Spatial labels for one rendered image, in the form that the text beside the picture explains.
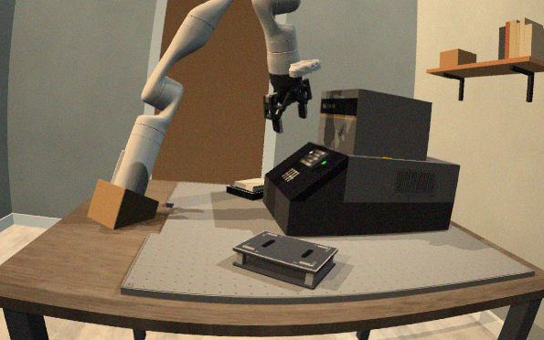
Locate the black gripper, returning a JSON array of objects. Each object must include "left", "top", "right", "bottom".
[{"left": 263, "top": 72, "right": 312, "bottom": 133}]

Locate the black thermal cycler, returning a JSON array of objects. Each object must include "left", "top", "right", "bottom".
[{"left": 262, "top": 89, "right": 460, "bottom": 237}]

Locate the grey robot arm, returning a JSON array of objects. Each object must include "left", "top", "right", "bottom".
[{"left": 111, "top": 0, "right": 321, "bottom": 196}]

